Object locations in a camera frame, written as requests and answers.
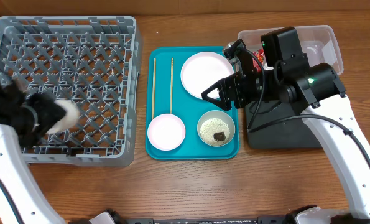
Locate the teal serving tray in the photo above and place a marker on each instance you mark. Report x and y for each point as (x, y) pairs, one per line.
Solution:
(187, 107)

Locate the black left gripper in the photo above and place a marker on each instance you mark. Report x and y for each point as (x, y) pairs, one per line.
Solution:
(52, 111)

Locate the grey green bowl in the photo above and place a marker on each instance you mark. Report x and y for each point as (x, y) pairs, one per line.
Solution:
(220, 115)

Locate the grey dishwasher rack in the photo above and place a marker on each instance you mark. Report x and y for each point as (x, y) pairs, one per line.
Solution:
(93, 61)

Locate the white paper cup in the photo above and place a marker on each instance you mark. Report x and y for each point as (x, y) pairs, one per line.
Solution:
(72, 114)

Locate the white rice leftovers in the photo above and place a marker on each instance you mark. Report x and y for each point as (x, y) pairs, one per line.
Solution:
(209, 127)

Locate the red sauce packet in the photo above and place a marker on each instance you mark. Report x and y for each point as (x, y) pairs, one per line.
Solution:
(260, 55)

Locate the brown food chunk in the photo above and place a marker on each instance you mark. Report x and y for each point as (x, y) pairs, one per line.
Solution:
(219, 136)

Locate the pink bowl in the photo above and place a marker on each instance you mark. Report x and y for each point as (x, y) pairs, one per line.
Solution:
(166, 132)

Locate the black plastic tray bin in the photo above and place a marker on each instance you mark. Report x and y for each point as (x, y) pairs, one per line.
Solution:
(286, 135)

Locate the clear plastic bin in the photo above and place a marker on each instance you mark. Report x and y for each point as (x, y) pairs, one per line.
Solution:
(318, 42)

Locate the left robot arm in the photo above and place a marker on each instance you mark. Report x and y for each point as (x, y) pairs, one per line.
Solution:
(23, 122)

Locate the large white plate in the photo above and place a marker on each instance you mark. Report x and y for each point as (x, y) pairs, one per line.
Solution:
(202, 70)

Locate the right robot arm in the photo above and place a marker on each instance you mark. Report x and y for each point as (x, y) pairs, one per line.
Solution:
(318, 98)

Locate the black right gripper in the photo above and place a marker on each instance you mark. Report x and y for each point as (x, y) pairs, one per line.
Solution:
(227, 90)

